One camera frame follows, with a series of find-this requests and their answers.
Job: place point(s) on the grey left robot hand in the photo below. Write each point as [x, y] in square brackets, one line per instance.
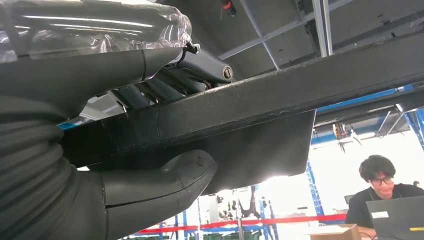
[82, 73]

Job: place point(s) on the chrome barrier stanchion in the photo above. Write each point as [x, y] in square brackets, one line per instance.
[239, 218]

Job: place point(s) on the blue background rack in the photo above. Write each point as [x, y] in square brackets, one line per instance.
[262, 212]

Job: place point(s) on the red barrier belt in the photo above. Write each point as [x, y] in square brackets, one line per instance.
[298, 220]

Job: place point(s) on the brown cardboard box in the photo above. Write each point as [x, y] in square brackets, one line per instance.
[334, 233]

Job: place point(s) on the person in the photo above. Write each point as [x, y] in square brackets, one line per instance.
[377, 172]

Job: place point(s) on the grey laptop with yellow sticker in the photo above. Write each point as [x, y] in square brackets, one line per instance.
[397, 222]

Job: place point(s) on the silver metal post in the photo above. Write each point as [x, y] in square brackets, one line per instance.
[322, 26]

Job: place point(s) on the blue workbench frame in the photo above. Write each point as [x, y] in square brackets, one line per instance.
[314, 188]

